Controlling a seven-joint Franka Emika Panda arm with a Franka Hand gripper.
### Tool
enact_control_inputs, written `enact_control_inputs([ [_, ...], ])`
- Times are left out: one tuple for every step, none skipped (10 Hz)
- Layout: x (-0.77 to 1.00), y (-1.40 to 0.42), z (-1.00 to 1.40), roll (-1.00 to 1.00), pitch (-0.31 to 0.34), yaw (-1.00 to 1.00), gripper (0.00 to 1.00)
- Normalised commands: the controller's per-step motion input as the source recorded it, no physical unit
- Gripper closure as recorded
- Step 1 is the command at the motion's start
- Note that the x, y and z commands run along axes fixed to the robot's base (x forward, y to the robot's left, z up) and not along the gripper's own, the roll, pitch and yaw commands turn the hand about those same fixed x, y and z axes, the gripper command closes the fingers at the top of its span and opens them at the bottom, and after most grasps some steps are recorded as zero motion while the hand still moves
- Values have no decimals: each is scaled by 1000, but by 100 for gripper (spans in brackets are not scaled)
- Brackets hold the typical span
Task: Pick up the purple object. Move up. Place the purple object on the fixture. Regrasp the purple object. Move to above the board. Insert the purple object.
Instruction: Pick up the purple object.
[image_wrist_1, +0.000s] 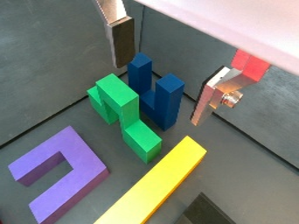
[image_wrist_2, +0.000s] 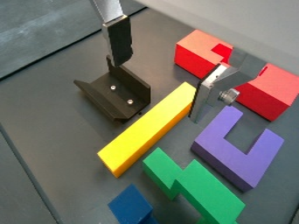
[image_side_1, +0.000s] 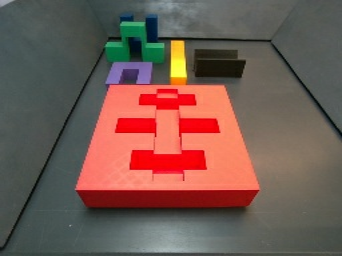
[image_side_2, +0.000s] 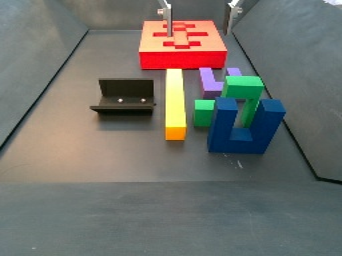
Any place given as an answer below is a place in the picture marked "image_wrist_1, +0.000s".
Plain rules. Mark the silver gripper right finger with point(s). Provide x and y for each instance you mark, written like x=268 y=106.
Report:
x=219 y=91

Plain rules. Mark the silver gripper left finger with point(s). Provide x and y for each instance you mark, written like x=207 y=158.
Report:
x=120 y=30

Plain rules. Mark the red puzzle board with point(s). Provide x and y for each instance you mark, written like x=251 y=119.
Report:
x=250 y=65

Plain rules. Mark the black fixture stand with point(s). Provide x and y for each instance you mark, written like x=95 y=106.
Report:
x=203 y=212

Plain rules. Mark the blue U-shaped block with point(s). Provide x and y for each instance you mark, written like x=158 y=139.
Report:
x=159 y=102

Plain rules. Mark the green S-shaped block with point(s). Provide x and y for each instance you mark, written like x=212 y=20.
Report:
x=116 y=103

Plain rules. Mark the yellow long bar block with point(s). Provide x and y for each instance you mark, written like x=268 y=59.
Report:
x=138 y=204

